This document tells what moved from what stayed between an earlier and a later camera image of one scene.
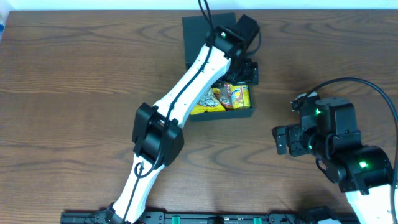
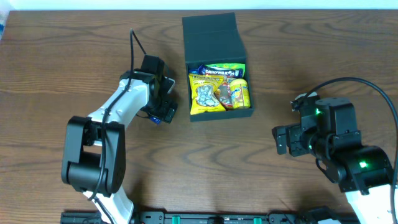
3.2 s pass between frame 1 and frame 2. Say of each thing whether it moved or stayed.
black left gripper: moved
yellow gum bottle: stayed
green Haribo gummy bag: moved
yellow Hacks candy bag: stayed
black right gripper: stayed
